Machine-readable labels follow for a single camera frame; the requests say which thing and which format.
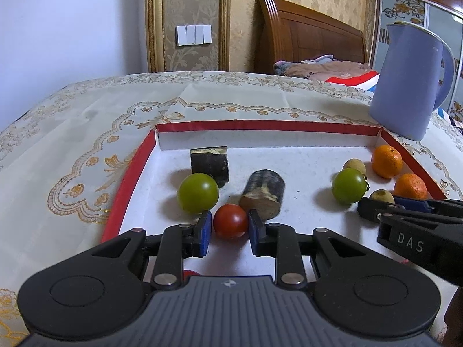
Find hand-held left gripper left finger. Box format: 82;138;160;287
88;211;212;291

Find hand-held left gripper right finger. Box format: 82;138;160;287
248;210;370;290

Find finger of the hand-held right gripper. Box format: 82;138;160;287
392;195;463;220
357;197;403;225

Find small yellow-green fruit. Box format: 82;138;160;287
342;158;367;175
370;189;395;204

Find orange mandarin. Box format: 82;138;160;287
393;173;428;200
371;145;403;179

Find red tomato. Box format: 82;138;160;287
213;203;249;239

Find green tomato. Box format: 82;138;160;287
177;173;220;215
332;168;370;204

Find dark sugarcane piece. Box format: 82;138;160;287
190;146;230;188
239;169;286;222

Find red cardboard box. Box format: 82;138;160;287
100;119;448;279

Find person's right forearm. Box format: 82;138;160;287
443;289;463;347

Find blue electric kettle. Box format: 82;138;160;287
369;22;455;141

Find pile of clothes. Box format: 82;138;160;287
273;55;373;82

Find cream gold-patterned tablecloth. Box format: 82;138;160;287
0;71;463;347

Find wooden bed headboard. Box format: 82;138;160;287
254;0;368;75

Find white wall switch panel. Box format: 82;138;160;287
176;25;212;46

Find gold wall frame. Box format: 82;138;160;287
145;0;232;73

